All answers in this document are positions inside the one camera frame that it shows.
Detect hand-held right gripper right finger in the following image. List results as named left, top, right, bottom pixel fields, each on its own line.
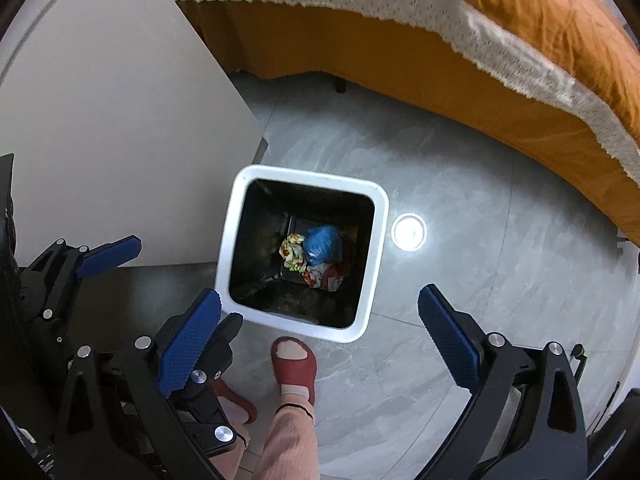
left=415, top=284, right=590, bottom=480

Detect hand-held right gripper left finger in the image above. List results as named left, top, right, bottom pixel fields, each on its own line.
left=52, top=289, right=223, bottom=480

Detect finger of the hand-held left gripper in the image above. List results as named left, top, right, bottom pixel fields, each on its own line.
left=20, top=234, right=143, bottom=346
left=172, top=312, right=246, bottom=458

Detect white square trash bin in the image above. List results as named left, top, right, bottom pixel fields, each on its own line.
left=215, top=164, right=390, bottom=345

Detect white sock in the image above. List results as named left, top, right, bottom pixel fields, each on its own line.
left=276, top=340, right=317, bottom=415

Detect red slipper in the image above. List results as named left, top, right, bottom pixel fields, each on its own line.
left=211, top=377, right=259, bottom=427
left=270, top=336, right=319, bottom=407

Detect colourful crumpled wrapper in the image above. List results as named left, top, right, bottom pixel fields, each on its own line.
left=278, top=233, right=307, bottom=274

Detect red and white wrapper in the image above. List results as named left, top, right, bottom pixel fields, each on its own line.
left=301, top=260, right=347, bottom=292

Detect white cabinet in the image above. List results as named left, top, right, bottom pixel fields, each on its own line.
left=0, top=0, right=269, bottom=273

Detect pink pants leg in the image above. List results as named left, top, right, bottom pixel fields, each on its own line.
left=249, top=402, right=322, bottom=480

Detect crumpled blue plastic bag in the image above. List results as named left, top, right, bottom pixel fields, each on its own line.
left=303, top=225, right=345, bottom=266

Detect white lace bed blanket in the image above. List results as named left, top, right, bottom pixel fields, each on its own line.
left=149, top=0, right=640, bottom=187

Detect orange bed cover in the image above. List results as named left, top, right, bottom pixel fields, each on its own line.
left=175, top=0, right=640, bottom=247

